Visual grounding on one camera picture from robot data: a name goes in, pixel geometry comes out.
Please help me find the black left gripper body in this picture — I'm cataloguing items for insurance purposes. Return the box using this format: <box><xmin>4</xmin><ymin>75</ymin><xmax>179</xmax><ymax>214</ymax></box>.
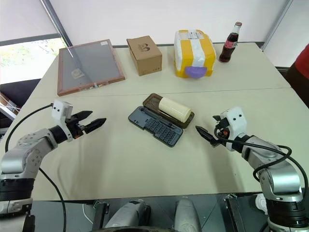
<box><xmin>65</xmin><ymin>116</ymin><xmax>87</xmax><ymax>140</ymax></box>

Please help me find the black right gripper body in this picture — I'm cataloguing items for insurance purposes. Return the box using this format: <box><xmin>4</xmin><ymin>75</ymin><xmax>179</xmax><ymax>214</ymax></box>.
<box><xmin>212</xmin><ymin>118</ymin><xmax>230</xmax><ymax>147</ymax></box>

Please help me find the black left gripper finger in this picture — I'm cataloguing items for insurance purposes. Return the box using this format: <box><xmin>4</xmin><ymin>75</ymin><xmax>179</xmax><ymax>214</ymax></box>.
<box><xmin>84</xmin><ymin>117</ymin><xmax>107</xmax><ymax>134</ymax></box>
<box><xmin>72</xmin><ymin>110</ymin><xmax>94</xmax><ymax>122</ymax></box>

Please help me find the dark screwdriver bit case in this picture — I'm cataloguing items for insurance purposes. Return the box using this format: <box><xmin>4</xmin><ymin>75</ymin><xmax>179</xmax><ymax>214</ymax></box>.
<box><xmin>127</xmin><ymin>92</ymin><xmax>196</xmax><ymax>147</ymax></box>

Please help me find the cream cylindrical case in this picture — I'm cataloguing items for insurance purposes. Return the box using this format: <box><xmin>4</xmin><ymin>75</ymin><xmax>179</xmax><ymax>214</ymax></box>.
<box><xmin>158</xmin><ymin>96</ymin><xmax>193</xmax><ymax>123</ymax></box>

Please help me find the wood framed grey board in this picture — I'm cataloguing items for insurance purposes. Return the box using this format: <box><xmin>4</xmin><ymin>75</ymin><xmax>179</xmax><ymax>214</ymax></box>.
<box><xmin>56</xmin><ymin>39</ymin><xmax>126</xmax><ymax>97</ymax></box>

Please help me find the slim grey screwdriver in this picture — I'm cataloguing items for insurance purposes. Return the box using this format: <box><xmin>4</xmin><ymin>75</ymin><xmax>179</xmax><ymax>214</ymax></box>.
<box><xmin>141</xmin><ymin>107</ymin><xmax>179</xmax><ymax>129</ymax></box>

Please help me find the purple semicircular piece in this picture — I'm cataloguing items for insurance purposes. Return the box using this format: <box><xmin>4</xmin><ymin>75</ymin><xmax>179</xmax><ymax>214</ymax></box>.
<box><xmin>184</xmin><ymin>65</ymin><xmax>209</xmax><ymax>79</ymax></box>

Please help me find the dark low furniture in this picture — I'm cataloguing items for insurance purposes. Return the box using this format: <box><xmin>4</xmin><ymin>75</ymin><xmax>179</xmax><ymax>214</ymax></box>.
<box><xmin>0</xmin><ymin>78</ymin><xmax>42</xmax><ymax>123</ymax></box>

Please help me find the yellow white wrapped package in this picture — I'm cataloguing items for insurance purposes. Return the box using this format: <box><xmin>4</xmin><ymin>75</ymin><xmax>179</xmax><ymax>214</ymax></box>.
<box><xmin>173</xmin><ymin>29</ymin><xmax>217</xmax><ymax>79</ymax></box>

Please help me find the glass cola bottle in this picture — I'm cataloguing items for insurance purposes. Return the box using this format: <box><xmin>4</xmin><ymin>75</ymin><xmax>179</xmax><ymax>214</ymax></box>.
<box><xmin>218</xmin><ymin>21</ymin><xmax>243</xmax><ymax>64</ymax></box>

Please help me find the brown cardboard box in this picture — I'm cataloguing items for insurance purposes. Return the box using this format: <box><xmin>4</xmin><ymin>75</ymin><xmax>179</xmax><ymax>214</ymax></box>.
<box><xmin>126</xmin><ymin>35</ymin><xmax>163</xmax><ymax>77</ymax></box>

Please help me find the grey rounded robot leg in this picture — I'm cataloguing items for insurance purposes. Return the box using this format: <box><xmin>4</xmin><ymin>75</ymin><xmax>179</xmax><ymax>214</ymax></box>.
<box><xmin>174</xmin><ymin>196</ymin><xmax>203</xmax><ymax>232</ymax></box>
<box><xmin>104</xmin><ymin>199</ymin><xmax>152</xmax><ymax>230</ymax></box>

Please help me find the person in red shirt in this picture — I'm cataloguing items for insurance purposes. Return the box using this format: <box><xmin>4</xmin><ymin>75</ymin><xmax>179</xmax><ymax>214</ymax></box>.
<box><xmin>282</xmin><ymin>43</ymin><xmax>309</xmax><ymax>109</ymax></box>

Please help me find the grey diagonal window bar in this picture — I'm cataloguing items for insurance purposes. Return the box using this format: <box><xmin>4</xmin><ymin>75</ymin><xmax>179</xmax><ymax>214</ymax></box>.
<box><xmin>261</xmin><ymin>0</ymin><xmax>300</xmax><ymax>51</ymax></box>
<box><xmin>39</xmin><ymin>0</ymin><xmax>75</xmax><ymax>48</ymax></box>

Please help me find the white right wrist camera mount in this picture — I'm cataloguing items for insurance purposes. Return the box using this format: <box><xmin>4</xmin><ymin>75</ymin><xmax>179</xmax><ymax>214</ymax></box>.
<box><xmin>220</xmin><ymin>106</ymin><xmax>248</xmax><ymax>152</ymax></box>

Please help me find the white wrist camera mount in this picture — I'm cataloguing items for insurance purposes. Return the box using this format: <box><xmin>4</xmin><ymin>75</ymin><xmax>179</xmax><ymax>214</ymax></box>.
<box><xmin>51</xmin><ymin>100</ymin><xmax>74</xmax><ymax>143</ymax></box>
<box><xmin>220</xmin><ymin>106</ymin><xmax>248</xmax><ymax>152</ymax></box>

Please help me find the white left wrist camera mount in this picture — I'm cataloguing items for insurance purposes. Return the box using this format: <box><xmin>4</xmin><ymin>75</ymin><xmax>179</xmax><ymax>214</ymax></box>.
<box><xmin>51</xmin><ymin>100</ymin><xmax>74</xmax><ymax>143</ymax></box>

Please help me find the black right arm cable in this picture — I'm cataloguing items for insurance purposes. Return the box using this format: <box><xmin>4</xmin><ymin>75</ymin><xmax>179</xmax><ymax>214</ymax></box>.
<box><xmin>213</xmin><ymin>127</ymin><xmax>309</xmax><ymax>192</ymax></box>

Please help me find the black metal table bracket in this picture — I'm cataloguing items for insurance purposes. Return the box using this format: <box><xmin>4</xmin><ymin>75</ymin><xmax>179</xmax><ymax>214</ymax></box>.
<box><xmin>223</xmin><ymin>193</ymin><xmax>245</xmax><ymax>232</ymax></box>
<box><xmin>92</xmin><ymin>200</ymin><xmax>110</xmax><ymax>231</ymax></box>

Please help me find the thin white cable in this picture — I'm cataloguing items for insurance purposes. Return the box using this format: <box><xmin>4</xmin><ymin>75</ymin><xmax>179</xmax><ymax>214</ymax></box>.
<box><xmin>82</xmin><ymin>203</ymin><xmax>98</xmax><ymax>220</ymax></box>

